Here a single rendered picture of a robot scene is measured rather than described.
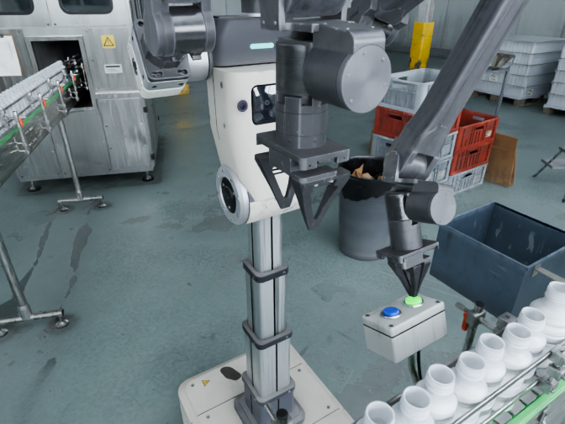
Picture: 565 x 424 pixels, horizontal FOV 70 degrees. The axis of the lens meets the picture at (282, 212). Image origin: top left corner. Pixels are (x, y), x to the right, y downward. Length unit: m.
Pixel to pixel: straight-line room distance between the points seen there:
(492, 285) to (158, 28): 1.19
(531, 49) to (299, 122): 7.56
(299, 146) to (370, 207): 2.23
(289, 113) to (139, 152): 3.74
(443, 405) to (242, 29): 0.79
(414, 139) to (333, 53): 0.38
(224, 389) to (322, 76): 1.52
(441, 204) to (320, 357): 1.61
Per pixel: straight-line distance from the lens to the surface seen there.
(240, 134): 0.91
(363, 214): 2.68
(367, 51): 0.37
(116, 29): 3.93
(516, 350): 0.77
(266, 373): 1.42
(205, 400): 1.75
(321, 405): 1.71
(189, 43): 0.75
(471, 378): 0.69
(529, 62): 7.96
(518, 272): 1.38
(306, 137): 0.44
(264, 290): 1.19
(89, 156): 4.21
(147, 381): 2.21
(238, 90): 0.89
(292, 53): 0.42
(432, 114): 0.73
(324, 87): 0.37
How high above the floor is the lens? 1.63
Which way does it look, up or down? 28 degrees down
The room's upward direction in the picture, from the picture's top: straight up
